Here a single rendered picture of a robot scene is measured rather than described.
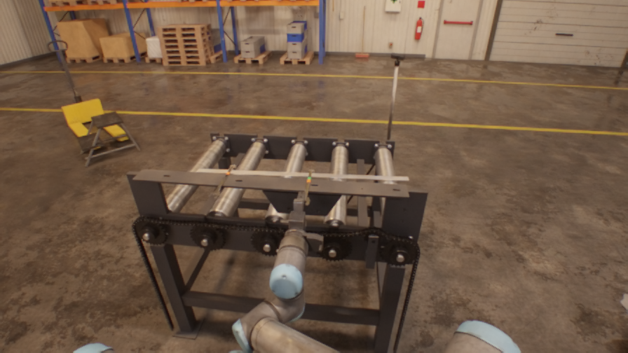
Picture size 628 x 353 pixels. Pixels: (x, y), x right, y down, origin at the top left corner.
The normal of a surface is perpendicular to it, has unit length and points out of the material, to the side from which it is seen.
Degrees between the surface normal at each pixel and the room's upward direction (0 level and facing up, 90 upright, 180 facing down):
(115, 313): 0
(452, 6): 90
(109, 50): 90
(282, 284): 85
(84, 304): 0
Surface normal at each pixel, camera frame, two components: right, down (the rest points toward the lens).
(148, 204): -0.11, 0.47
